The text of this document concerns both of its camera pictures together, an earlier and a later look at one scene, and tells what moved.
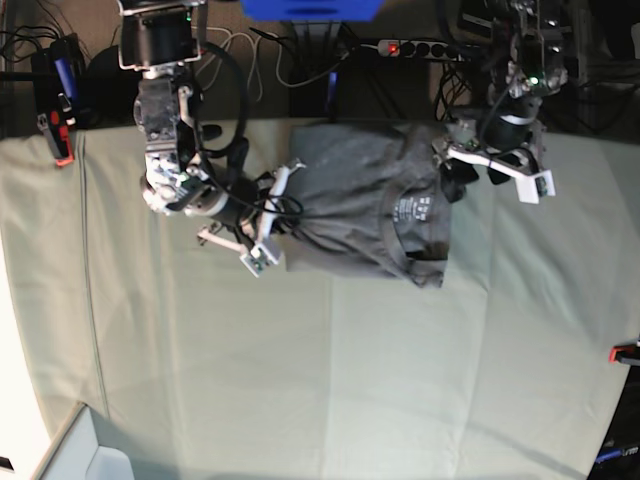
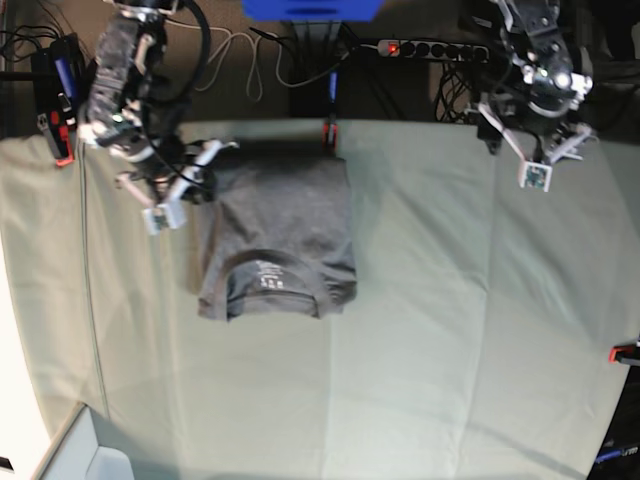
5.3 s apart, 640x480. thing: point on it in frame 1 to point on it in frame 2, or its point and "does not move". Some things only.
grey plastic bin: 76,455 does not move
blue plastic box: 313,10 does not move
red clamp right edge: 617,353 does not move
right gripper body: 520,159 to 563,142
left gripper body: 280,182 to 193,180
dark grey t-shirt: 369,199 to 278,240
